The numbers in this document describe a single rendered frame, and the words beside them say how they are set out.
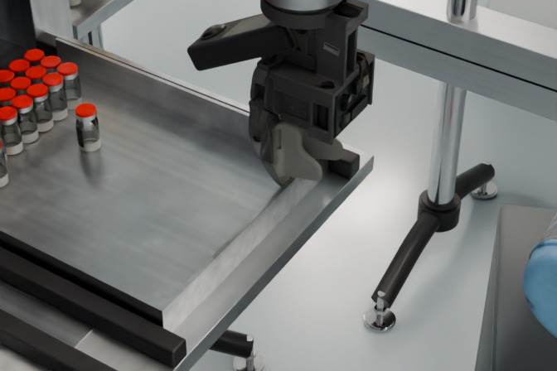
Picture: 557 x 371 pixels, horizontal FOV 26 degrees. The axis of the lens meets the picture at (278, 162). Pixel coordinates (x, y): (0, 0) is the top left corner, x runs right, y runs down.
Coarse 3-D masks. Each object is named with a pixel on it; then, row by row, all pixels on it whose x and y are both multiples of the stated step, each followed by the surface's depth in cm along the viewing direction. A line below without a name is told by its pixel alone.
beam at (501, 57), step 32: (384, 0) 204; (416, 0) 204; (384, 32) 207; (416, 32) 204; (448, 32) 200; (480, 32) 197; (512, 32) 197; (544, 32) 197; (416, 64) 207; (448, 64) 203; (480, 64) 200; (512, 64) 196; (544, 64) 193; (512, 96) 200; (544, 96) 196
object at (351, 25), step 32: (352, 0) 98; (288, 32) 99; (320, 32) 97; (352, 32) 97; (288, 64) 101; (320, 64) 99; (352, 64) 99; (288, 96) 102; (320, 96) 98; (352, 96) 102; (320, 128) 101
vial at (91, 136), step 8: (80, 120) 117; (88, 120) 117; (96, 120) 118; (80, 128) 117; (88, 128) 117; (96, 128) 118; (88, 136) 118; (96, 136) 118; (88, 144) 119; (96, 144) 119
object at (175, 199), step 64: (64, 128) 122; (128, 128) 122; (192, 128) 122; (0, 192) 115; (64, 192) 115; (128, 192) 115; (192, 192) 115; (256, 192) 115; (64, 256) 108; (128, 256) 108; (192, 256) 108
